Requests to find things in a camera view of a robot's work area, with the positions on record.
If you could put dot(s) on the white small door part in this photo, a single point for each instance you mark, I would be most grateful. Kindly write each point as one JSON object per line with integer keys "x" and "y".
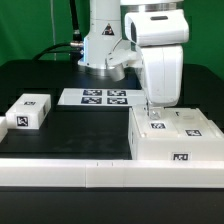
{"x": 190, "y": 123}
{"x": 160, "y": 128}

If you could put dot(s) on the white left fence rail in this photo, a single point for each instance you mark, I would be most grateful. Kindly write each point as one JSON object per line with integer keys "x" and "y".
{"x": 3, "y": 128}

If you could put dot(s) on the white front fence rail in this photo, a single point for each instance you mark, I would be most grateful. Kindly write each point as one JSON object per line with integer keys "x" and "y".
{"x": 111, "y": 173}

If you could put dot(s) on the white tagged block left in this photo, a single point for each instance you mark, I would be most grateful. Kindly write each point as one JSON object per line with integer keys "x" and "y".
{"x": 29, "y": 111}

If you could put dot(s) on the white flat tagged top panel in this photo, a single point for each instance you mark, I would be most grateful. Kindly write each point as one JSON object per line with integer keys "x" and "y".
{"x": 101, "y": 97}

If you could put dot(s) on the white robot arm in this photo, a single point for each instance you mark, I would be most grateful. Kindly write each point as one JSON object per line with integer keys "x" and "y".
{"x": 107, "y": 27}

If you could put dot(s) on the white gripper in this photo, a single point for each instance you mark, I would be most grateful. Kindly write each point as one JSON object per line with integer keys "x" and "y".
{"x": 158, "y": 37}

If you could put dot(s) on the white fence rail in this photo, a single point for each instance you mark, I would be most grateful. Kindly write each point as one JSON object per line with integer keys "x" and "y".
{"x": 3, "y": 128}
{"x": 111, "y": 173}

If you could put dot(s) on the white cabinet body box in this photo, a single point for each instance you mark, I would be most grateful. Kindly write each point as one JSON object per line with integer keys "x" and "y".
{"x": 174, "y": 149}

